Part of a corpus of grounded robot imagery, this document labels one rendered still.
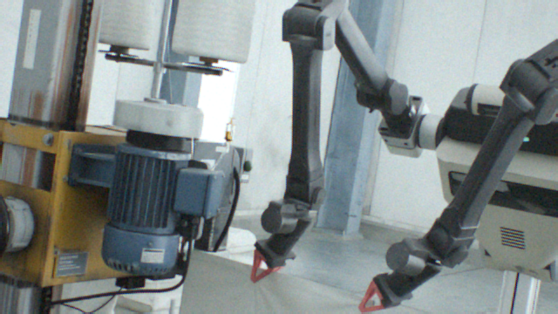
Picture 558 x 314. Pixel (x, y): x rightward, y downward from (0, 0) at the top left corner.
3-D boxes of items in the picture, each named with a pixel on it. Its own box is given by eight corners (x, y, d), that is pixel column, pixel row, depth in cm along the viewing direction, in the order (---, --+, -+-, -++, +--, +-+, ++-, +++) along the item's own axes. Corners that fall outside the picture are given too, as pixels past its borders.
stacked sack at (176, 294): (223, 304, 533) (227, 279, 532) (151, 319, 477) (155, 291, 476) (166, 287, 555) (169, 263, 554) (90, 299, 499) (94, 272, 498)
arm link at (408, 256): (472, 251, 184) (448, 222, 189) (440, 240, 176) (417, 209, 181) (432, 293, 187) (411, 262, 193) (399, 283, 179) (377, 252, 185)
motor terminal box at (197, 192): (218, 226, 190) (226, 171, 189) (207, 232, 180) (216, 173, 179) (179, 219, 191) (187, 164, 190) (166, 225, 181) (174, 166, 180)
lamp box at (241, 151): (248, 183, 238) (254, 148, 238) (239, 183, 235) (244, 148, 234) (225, 178, 242) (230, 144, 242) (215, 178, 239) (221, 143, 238)
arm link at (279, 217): (328, 187, 205) (297, 177, 210) (299, 185, 195) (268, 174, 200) (314, 240, 206) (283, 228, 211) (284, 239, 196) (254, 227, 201)
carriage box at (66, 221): (152, 276, 211) (173, 139, 209) (40, 289, 182) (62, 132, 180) (75, 252, 224) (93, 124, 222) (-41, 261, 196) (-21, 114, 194)
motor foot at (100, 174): (140, 194, 190) (146, 152, 190) (100, 194, 181) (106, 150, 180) (107, 186, 195) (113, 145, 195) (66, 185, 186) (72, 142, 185)
